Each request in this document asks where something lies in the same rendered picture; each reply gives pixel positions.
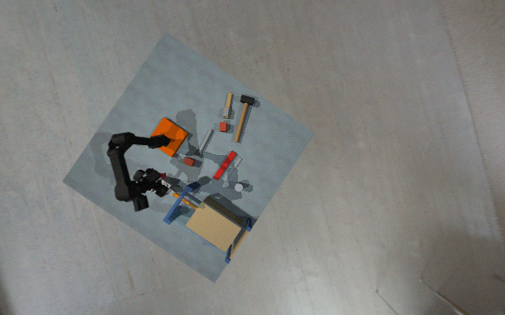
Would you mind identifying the red rectangular bar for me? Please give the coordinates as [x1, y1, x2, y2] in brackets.
[213, 151, 236, 181]

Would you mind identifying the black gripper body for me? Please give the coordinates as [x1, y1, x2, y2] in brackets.
[133, 170, 168, 197]

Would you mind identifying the blue rectangular frame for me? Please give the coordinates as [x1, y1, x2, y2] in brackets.
[163, 182, 197, 222]

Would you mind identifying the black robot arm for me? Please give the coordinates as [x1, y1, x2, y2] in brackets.
[107, 132, 171, 212]

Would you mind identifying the black-headed mallet with wooden handle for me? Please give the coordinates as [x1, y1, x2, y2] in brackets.
[234, 95, 255, 143]

